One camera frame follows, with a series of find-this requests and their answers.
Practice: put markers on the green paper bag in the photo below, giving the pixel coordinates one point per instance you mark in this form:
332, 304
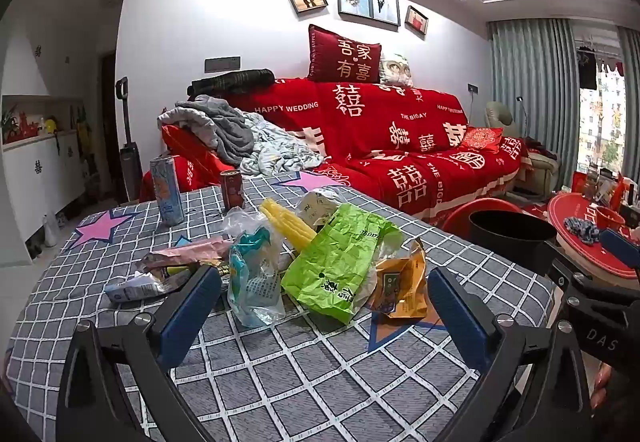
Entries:
335, 262

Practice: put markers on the large red cushion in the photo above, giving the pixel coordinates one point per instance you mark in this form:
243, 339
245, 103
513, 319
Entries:
345, 55

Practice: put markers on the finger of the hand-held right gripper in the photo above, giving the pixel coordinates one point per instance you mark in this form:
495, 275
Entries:
577, 278
622, 247

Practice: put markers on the round red table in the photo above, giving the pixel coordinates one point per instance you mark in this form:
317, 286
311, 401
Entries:
575, 257

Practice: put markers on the red bowl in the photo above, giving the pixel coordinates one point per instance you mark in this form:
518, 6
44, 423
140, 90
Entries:
610, 218

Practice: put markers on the grey checked star tablecloth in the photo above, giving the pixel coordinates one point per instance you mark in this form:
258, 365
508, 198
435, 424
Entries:
310, 372

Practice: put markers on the floor lamp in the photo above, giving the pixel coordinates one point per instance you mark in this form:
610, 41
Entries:
522, 110

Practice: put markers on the blue grey knitted cloth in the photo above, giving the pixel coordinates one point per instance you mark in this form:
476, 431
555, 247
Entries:
582, 229

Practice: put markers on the small red cushion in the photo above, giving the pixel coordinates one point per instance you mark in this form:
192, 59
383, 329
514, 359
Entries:
481, 140

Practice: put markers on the tall blue can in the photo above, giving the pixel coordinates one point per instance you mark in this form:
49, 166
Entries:
167, 192

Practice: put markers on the red gift boxes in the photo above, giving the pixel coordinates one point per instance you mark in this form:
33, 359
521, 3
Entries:
607, 189

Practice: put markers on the white cabinet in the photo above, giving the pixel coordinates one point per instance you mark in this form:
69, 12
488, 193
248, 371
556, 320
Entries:
40, 182

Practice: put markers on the blue white wrapper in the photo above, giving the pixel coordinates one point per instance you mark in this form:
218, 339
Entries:
137, 289

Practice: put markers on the wall switch panel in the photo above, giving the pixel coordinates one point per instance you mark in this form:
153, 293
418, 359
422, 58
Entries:
222, 64

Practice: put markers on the red plastic chair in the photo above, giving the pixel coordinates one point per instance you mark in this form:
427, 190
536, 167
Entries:
457, 219

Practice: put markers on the dark snack wrapper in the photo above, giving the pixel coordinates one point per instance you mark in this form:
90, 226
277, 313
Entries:
215, 267

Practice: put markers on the yellow foam net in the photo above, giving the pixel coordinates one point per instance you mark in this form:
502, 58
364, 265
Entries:
287, 224

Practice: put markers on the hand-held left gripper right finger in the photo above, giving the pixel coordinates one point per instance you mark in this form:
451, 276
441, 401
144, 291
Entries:
457, 317

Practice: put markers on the dark hanging garment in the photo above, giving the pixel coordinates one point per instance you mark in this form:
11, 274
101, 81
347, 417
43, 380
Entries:
587, 70

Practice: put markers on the clear printed plastic bag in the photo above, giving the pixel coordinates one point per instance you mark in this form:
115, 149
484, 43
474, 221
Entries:
255, 282

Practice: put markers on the pink wrapper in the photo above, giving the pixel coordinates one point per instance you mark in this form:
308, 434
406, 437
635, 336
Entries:
192, 249

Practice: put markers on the dark folded cloth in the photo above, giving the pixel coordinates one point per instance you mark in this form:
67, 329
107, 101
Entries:
230, 81

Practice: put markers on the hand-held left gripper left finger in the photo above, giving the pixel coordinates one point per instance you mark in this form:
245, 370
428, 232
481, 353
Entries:
186, 317

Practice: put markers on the grey blanket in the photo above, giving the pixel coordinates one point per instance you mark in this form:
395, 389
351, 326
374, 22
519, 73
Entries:
220, 127

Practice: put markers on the white bottle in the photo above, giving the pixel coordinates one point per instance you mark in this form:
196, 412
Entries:
52, 232

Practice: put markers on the cartoon print cushion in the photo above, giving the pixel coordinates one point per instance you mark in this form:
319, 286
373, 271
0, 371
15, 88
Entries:
396, 70

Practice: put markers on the red can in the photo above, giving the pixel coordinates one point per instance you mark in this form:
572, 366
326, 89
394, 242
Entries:
232, 189

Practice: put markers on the red floor mat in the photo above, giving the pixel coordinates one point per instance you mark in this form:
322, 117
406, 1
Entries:
534, 208

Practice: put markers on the light blue blanket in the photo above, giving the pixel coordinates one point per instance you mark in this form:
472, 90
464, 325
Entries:
280, 150

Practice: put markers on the grey curtain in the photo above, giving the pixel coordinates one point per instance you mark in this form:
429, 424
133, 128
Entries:
631, 97
535, 82

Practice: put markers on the small red picture frame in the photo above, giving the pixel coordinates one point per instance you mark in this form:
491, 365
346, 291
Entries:
416, 20

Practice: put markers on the person's right hand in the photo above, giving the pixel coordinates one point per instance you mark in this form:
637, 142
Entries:
600, 384

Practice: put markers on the couple picture frame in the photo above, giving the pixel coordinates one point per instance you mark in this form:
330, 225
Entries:
384, 4

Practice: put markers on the red covered sofa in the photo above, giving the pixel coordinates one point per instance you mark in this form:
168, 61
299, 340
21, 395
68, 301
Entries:
380, 142

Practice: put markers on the upright vacuum cleaner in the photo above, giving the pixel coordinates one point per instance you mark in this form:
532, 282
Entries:
129, 162

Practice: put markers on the orange snack wrapper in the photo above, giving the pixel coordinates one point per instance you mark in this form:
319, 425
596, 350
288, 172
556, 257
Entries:
400, 287

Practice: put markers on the beige armchair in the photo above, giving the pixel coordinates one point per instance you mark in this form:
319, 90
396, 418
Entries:
542, 167

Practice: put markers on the black trash bin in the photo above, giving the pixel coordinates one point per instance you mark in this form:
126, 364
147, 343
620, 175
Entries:
510, 234

